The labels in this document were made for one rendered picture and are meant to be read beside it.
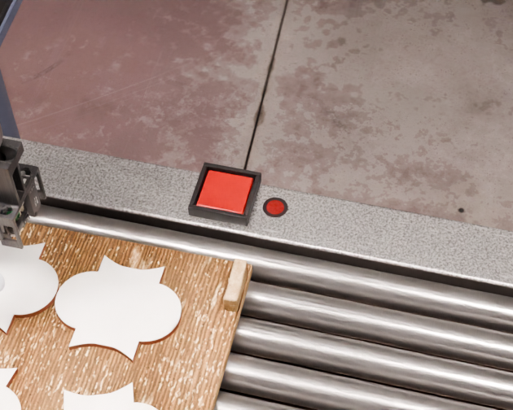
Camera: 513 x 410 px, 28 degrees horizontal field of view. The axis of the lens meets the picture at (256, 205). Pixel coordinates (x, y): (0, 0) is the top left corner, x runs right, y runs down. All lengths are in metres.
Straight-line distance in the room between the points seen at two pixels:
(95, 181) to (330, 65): 1.51
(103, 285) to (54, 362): 0.11
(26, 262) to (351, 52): 1.71
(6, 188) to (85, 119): 1.64
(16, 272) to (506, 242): 0.59
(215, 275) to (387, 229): 0.23
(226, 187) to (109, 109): 1.41
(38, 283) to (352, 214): 0.39
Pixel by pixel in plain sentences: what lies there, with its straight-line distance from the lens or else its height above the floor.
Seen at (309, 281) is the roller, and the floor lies 0.91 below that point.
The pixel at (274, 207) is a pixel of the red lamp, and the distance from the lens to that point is 1.29.
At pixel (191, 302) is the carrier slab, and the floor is 0.94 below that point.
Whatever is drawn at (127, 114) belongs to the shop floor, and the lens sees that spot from 2.65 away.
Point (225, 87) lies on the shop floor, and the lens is 2.70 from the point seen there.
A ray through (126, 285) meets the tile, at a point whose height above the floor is 0.94.
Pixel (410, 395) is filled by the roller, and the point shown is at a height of 0.92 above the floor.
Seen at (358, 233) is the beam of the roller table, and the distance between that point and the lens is 1.27.
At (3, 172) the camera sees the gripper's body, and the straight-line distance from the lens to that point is 1.01.
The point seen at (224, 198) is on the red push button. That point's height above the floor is 0.93.
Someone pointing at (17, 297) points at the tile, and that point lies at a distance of 1.21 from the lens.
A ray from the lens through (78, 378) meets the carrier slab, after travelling 1.15.
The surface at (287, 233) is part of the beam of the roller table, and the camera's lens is 1.26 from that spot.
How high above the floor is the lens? 1.94
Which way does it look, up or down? 53 degrees down
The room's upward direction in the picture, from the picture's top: 1 degrees counter-clockwise
